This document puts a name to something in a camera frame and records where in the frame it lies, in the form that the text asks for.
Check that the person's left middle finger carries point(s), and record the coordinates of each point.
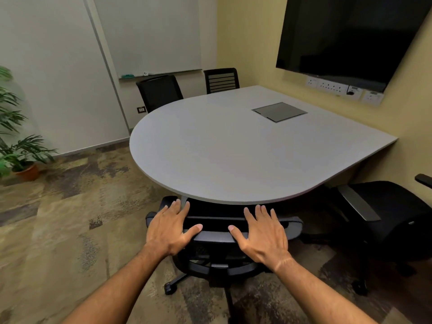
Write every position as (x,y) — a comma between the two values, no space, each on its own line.
(175,207)

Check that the black mesh back chair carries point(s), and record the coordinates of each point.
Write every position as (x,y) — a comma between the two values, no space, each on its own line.
(160,92)

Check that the black wall outlet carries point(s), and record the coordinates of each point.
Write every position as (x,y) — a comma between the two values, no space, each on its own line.
(141,109)

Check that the white socket plate with plug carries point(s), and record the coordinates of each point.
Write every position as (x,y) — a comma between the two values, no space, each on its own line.
(356,92)

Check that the person's left hand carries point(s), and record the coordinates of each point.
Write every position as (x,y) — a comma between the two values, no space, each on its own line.
(165,232)

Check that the person's left thumb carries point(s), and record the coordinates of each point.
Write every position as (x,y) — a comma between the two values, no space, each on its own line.
(193,231)

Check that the person's left forearm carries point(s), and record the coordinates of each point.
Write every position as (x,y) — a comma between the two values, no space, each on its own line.
(125,286)

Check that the green whiteboard eraser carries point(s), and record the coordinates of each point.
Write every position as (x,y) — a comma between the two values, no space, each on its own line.
(127,76)

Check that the person's right forearm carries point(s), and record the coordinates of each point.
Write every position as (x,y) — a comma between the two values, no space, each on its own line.
(314,293)

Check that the long white wall socket plate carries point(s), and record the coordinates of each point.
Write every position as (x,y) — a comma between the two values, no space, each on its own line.
(333,87)

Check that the person's right thumb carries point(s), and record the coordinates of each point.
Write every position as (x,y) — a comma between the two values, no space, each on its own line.
(237,233)

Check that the black office chair grey frame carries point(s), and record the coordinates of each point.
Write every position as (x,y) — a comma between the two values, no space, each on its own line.
(216,237)

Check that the person's right little finger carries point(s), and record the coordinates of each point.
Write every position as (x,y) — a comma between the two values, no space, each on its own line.
(274,218)

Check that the black slatted back chair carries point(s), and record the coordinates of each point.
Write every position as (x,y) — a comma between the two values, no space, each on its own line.
(221,80)

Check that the black wall television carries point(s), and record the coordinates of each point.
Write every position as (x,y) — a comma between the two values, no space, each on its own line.
(347,33)

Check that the person's right middle finger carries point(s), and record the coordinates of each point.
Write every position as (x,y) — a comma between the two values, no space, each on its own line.
(259,214)

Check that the green potted palm plant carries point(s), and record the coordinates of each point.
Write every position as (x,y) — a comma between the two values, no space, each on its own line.
(15,145)

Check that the small white wall socket plate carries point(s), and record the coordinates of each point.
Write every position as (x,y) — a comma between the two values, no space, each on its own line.
(312,82)
(373,97)

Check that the grey whiteboard tray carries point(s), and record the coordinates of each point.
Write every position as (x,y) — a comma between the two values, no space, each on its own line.
(162,74)

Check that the black office chair grey armrests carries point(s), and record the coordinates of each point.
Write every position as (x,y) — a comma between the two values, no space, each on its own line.
(388,205)

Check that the terracotta plant pot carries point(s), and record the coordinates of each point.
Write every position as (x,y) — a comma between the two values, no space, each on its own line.
(27,173)

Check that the person's right hand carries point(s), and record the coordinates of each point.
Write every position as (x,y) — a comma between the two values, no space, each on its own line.
(265,239)

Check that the white whiteboard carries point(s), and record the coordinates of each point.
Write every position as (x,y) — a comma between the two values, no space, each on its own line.
(152,33)

